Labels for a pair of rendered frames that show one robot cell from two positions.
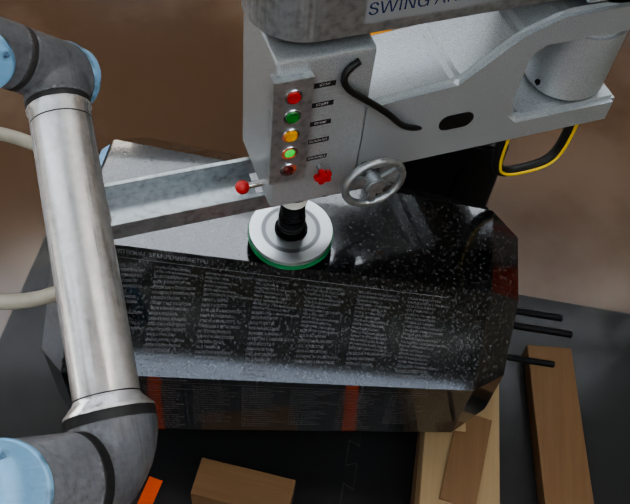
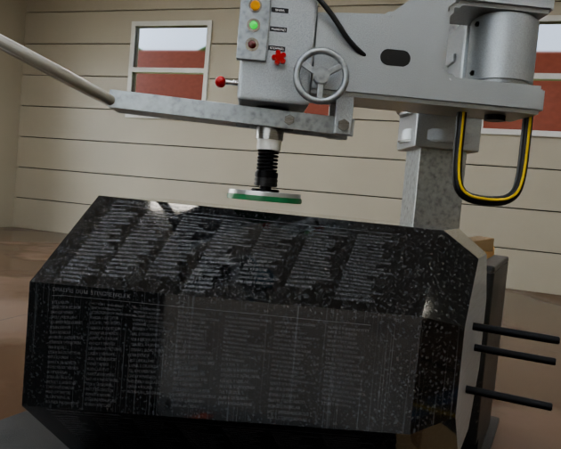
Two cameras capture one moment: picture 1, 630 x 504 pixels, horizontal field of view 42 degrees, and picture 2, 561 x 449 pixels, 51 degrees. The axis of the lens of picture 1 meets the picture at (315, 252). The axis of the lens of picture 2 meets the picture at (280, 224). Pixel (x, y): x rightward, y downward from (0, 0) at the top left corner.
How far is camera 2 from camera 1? 182 cm
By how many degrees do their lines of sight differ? 54
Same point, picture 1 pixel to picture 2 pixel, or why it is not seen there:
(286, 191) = (251, 80)
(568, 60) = (489, 38)
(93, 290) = not seen: outside the picture
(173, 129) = not seen: hidden behind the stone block
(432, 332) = (379, 261)
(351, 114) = (304, 11)
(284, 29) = not seen: outside the picture
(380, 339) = (324, 265)
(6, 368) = (0, 428)
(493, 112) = (427, 60)
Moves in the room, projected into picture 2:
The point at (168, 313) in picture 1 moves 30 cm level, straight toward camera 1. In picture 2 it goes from (141, 241) to (99, 251)
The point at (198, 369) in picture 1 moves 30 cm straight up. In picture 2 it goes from (144, 283) to (153, 169)
